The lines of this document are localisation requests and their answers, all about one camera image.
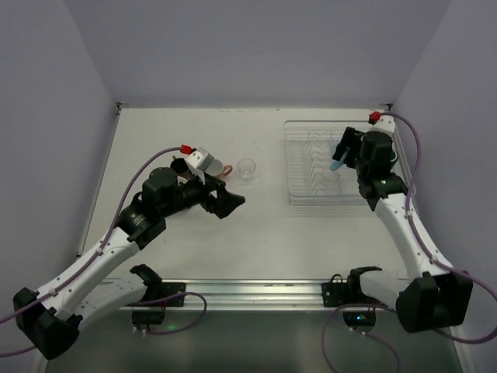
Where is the aluminium mounting rail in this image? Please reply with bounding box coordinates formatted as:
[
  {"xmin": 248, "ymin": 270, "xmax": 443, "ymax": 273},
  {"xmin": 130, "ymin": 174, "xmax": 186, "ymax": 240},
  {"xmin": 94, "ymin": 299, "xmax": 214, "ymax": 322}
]
[{"xmin": 161, "ymin": 279, "xmax": 328, "ymax": 312}]

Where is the dark green ceramic mug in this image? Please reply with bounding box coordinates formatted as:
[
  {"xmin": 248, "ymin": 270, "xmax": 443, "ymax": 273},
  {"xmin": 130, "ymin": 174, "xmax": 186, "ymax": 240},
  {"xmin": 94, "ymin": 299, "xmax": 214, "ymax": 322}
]
[{"xmin": 390, "ymin": 149, "xmax": 398, "ymax": 167}]

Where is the pink dotted ceramic mug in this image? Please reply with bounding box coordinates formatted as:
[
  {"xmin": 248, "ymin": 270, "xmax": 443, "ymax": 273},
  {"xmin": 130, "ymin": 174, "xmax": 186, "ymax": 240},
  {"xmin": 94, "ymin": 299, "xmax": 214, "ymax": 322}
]
[{"xmin": 205, "ymin": 159, "xmax": 233, "ymax": 180}]

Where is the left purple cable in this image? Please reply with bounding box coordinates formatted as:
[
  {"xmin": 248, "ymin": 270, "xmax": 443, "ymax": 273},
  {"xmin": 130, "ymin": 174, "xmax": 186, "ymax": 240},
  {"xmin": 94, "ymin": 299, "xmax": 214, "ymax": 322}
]
[{"xmin": 0, "ymin": 144, "xmax": 207, "ymax": 357}]

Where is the clear glass cup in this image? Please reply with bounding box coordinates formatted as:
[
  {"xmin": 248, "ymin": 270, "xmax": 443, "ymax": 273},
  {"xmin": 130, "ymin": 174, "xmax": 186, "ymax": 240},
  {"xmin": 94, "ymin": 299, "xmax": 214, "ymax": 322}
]
[{"xmin": 237, "ymin": 158, "xmax": 256, "ymax": 182}]

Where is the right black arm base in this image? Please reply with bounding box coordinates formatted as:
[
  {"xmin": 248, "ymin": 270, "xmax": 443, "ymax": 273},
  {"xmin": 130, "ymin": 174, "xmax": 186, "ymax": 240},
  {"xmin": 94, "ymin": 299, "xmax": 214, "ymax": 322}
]
[{"xmin": 321, "ymin": 266, "xmax": 384, "ymax": 334}]

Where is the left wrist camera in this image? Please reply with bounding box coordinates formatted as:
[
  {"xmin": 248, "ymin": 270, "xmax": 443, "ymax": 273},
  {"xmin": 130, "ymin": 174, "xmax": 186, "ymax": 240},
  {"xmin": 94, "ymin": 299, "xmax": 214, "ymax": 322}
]
[{"xmin": 185, "ymin": 148, "xmax": 214, "ymax": 183}]

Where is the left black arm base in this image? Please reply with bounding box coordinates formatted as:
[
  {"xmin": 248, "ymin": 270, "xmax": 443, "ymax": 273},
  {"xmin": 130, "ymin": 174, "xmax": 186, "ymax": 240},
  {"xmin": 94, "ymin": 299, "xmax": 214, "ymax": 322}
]
[{"xmin": 130, "ymin": 264, "xmax": 186, "ymax": 331}]

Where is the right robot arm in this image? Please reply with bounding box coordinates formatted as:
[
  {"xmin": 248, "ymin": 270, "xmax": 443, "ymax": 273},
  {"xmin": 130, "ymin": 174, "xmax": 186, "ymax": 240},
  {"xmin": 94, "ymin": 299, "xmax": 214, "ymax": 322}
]
[{"xmin": 332, "ymin": 127, "xmax": 473, "ymax": 333}]

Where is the light blue ceramic mug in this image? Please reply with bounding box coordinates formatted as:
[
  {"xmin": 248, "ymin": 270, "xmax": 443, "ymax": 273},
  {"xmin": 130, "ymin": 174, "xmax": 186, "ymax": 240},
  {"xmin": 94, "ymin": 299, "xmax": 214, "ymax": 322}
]
[{"xmin": 329, "ymin": 148, "xmax": 349, "ymax": 172}]

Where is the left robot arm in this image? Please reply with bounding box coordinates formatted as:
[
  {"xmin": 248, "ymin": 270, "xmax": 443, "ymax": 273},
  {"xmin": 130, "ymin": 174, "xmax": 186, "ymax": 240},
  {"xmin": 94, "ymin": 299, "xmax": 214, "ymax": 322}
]
[{"xmin": 13, "ymin": 168, "xmax": 245, "ymax": 360}]

